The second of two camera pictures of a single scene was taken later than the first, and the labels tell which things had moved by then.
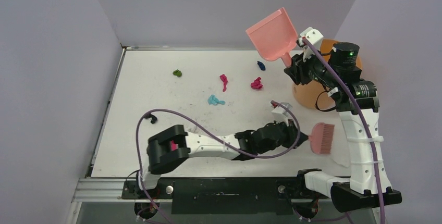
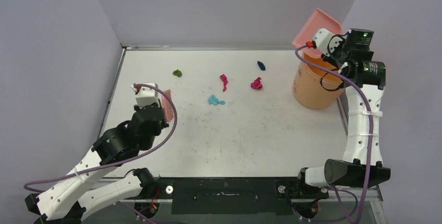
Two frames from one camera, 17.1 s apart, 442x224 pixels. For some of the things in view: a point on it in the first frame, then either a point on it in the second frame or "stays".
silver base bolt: [169, 189] stays
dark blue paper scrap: [261, 65] stays
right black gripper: [294, 67] to [333, 59]
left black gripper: [291, 132] to [164, 125]
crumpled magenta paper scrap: [257, 84] stays
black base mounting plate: [228, 196] stays
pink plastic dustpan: [273, 36] to [317, 20]
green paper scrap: [177, 72] stays
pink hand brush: [321, 138] to [168, 106]
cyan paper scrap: [212, 100] stays
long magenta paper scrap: [224, 80] stays
